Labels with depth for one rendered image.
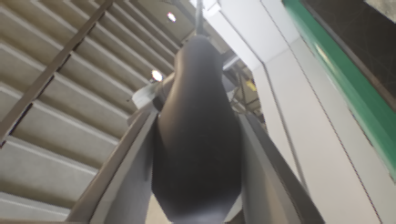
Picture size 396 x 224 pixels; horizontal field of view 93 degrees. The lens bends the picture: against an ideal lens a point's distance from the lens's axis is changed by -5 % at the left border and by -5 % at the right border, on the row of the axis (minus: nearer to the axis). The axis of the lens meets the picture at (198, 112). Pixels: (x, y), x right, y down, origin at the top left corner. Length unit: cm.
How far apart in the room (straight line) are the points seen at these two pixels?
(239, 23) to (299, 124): 13
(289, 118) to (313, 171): 6
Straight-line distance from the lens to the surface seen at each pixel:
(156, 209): 46
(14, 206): 768
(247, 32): 25
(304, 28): 19
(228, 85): 39
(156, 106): 40
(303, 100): 22
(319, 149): 19
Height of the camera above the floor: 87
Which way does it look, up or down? 31 degrees up
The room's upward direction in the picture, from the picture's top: 121 degrees counter-clockwise
